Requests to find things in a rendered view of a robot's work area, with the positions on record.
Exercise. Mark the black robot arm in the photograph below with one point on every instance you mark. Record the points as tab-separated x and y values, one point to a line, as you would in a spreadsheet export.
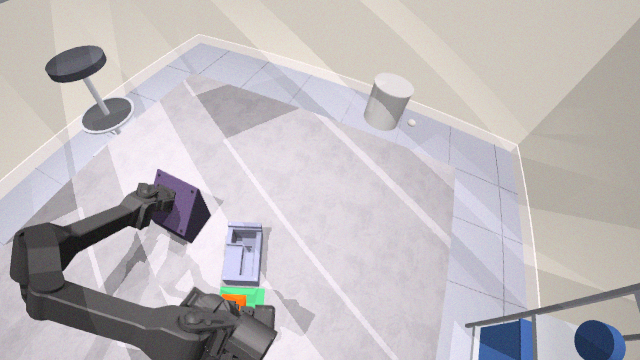
40	254

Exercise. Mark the orange l-shaped part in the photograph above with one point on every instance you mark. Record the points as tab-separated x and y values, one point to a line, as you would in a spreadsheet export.
240	299

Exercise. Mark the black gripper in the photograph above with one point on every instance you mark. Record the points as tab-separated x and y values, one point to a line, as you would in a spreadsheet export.
264	313

